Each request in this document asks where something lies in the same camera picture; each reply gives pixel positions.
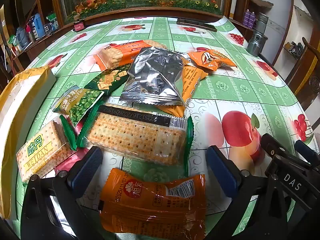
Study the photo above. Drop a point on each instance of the orange cracker pack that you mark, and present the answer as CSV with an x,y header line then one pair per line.
x,y
117,55

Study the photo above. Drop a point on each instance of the wooden cabinet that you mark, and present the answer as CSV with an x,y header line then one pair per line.
x,y
45,42

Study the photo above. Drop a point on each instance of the yellow label cracker pack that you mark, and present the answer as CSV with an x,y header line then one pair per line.
x,y
42,152

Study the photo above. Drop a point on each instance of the green box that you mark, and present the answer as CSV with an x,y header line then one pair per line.
x,y
52,21

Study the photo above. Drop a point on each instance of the blue plastic container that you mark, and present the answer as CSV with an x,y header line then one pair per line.
x,y
36,26

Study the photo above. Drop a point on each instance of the brown wall shelf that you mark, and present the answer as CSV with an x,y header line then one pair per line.
x,y
261,3

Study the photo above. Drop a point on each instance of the orange packet black stripe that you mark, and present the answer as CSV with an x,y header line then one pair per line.
x,y
192,80

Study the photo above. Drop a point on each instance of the dark green cracker packet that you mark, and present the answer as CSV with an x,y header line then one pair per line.
x,y
110,78

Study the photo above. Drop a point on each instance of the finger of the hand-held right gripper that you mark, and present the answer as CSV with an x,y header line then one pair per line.
x,y
275,146
305,147

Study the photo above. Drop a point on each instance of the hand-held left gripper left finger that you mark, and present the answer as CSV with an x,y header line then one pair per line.
x,y
86,170

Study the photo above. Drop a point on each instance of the grey metal cylinder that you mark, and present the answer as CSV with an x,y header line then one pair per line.
x,y
257,40

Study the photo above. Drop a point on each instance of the clear water bottle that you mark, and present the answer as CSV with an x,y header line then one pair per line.
x,y
23,37

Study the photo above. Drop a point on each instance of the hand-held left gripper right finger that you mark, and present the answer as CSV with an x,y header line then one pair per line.
x,y
220,172

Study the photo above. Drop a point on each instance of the wooden chair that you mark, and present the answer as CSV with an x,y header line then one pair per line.
x,y
307,75

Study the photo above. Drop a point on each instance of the orange red logo snack packet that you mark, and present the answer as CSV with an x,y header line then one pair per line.
x,y
150,205

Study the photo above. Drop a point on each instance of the white foam box yellow tape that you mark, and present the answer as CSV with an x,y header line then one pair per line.
x,y
22,100

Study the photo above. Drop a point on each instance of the small dark bottle pink label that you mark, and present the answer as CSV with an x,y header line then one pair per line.
x,y
79,26

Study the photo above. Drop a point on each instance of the purple can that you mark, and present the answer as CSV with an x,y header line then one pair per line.
x,y
246,18
252,18

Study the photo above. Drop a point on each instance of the clear cracker pack green ends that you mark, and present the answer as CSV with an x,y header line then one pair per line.
x,y
137,135

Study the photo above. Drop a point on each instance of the green pea snack packet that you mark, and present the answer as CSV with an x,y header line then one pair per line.
x,y
80,105

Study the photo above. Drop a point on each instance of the fruit print green tablecloth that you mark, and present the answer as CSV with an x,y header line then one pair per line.
x,y
225,92

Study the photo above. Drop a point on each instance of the black phone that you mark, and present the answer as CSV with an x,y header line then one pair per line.
x,y
197,24

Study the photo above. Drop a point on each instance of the small orange snack packet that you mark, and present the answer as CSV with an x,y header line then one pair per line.
x,y
210,58

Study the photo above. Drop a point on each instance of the silver foil snack packet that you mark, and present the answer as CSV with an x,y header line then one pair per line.
x,y
152,75

